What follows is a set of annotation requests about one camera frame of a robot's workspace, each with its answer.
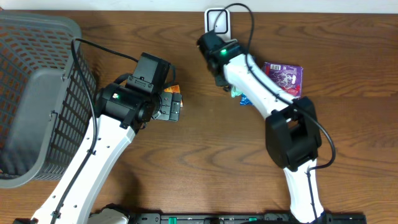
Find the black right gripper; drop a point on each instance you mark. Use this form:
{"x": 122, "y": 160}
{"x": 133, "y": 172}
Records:
{"x": 221, "y": 83}

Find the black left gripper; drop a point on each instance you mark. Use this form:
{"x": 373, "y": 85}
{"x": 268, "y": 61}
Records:
{"x": 171, "y": 106}

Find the orange small snack box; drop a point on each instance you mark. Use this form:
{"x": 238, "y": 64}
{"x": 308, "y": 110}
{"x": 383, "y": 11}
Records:
{"x": 174, "y": 90}

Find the mint green snack pack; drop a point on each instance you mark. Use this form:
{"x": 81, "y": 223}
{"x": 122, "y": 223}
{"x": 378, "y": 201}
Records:
{"x": 235, "y": 92}

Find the blue Oreo cookie pack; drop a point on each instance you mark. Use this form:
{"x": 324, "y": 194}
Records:
{"x": 245, "y": 100}

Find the purple pink Carefree pack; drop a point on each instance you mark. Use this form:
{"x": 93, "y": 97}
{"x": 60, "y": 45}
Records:
{"x": 288, "y": 77}

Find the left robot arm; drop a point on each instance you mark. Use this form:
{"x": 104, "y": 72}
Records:
{"x": 122, "y": 108}

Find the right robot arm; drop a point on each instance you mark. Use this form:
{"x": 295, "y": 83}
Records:
{"x": 292, "y": 137}

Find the grey plastic shopping basket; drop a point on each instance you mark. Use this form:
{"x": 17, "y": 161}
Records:
{"x": 44, "y": 107}

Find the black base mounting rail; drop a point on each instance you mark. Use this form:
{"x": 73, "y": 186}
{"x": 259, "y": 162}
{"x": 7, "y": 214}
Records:
{"x": 233, "y": 218}

